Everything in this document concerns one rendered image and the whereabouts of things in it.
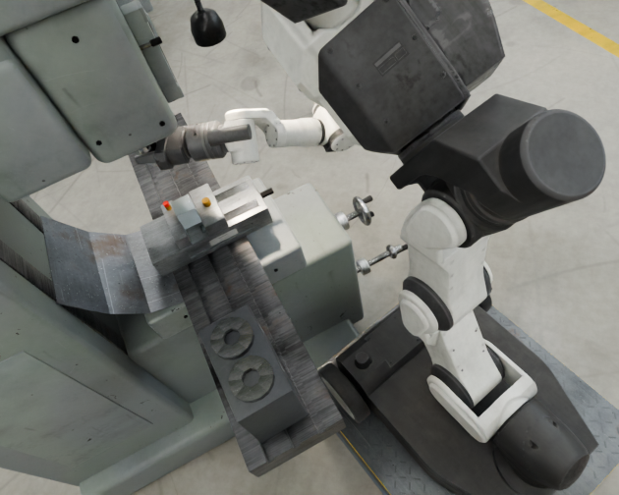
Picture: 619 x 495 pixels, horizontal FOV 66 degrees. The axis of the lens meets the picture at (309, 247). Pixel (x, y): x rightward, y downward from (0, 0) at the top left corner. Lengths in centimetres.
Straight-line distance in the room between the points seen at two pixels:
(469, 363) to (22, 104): 110
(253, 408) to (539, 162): 65
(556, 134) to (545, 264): 179
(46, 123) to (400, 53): 64
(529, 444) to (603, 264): 133
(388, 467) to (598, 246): 146
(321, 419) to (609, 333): 149
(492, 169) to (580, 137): 10
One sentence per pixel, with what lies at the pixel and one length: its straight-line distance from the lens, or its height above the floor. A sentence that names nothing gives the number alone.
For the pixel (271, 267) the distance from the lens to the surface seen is 143.
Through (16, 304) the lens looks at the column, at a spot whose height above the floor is 120.
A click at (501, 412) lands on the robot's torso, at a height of 74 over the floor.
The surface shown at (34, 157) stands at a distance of 106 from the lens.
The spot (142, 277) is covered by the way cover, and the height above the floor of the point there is 85.
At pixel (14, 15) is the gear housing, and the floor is 166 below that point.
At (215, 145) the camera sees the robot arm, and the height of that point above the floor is 126.
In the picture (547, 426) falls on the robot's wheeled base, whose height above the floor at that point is 76.
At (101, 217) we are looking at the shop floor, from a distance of 304.
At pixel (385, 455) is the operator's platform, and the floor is 40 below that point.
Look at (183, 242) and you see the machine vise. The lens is 132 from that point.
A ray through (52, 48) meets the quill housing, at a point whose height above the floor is 158.
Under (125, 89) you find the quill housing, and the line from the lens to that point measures 102.
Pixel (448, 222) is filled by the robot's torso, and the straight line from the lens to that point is 73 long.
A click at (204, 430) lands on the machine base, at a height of 20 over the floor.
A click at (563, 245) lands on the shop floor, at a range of 248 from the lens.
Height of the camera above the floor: 198
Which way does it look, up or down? 55 degrees down
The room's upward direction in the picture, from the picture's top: 17 degrees counter-clockwise
